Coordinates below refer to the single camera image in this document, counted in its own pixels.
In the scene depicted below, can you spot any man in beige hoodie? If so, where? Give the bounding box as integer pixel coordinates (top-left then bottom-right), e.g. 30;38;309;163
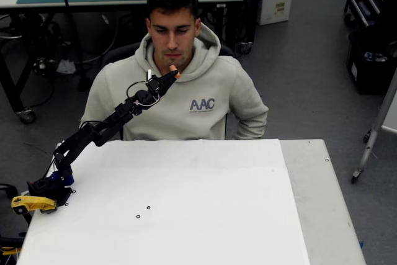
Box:
79;0;269;141

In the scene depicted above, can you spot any white bag on floor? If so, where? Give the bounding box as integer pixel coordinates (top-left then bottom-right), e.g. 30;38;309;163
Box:
55;59;77;75

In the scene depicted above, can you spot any large white paper sheet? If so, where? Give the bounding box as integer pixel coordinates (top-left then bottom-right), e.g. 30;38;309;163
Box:
16;138;311;265

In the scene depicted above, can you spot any black slanted pole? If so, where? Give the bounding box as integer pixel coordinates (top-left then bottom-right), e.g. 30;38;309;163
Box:
55;0;94;92

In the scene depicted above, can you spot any black caster wheel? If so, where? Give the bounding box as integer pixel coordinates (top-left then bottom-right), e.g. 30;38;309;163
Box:
17;108;36;125

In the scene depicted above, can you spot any yellow table clamp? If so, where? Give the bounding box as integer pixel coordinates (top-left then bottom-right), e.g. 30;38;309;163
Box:
11;195;58;215

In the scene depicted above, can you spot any black storage bin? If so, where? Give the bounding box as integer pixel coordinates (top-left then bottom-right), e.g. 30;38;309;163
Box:
346;30;397;96

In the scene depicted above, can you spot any grey wheeled stand leg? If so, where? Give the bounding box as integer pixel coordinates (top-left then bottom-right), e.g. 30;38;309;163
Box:
350;69;397;184

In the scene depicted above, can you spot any yellow black clamp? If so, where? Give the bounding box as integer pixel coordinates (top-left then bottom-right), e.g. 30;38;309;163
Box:
0;236;25;257

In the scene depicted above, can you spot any black camera cable loop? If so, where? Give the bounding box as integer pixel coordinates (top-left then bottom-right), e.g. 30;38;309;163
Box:
125;80;150;99

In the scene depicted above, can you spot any black curved handle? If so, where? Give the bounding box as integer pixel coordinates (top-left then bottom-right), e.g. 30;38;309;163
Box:
0;182;20;205

